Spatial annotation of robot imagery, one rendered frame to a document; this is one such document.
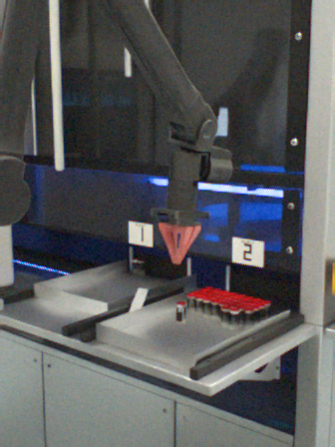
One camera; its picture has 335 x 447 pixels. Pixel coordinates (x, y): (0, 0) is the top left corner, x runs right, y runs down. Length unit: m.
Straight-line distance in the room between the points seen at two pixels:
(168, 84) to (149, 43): 0.08
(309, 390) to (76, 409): 0.84
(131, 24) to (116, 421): 1.27
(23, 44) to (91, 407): 1.34
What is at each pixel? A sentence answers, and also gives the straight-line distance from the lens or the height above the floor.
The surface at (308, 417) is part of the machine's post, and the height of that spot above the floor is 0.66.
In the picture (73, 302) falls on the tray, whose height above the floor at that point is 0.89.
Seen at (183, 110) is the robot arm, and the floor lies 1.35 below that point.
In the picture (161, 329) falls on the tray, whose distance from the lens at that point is 1.39.
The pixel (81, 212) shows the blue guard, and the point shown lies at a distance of 1.87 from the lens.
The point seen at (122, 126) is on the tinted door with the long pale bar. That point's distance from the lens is 1.73.
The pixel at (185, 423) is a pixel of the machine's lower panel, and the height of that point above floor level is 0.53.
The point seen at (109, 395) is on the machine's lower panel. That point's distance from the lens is 1.95.
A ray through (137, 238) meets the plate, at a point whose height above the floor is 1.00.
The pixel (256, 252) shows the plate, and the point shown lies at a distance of 1.50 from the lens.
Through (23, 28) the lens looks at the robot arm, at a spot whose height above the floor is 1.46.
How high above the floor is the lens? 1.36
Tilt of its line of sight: 10 degrees down
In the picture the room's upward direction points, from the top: straight up
